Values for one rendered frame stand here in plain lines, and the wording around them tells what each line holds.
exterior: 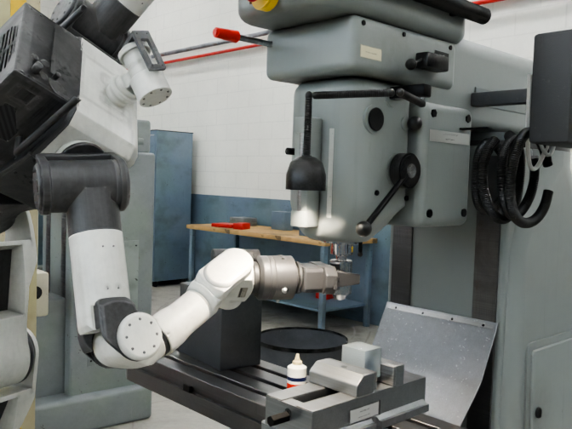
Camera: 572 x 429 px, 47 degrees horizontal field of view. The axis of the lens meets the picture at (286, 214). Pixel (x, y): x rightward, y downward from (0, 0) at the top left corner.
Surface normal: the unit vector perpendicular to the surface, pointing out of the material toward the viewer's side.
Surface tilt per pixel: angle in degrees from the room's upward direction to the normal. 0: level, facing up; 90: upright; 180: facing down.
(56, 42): 58
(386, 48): 90
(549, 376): 89
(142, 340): 70
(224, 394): 90
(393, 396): 90
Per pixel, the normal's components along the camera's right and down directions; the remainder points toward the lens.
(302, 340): -0.03, -0.01
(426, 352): -0.64, -0.44
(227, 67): -0.73, 0.01
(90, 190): 0.42, -0.28
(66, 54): 0.76, -0.48
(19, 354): 0.88, -0.11
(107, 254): 0.62, -0.28
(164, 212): 0.69, 0.06
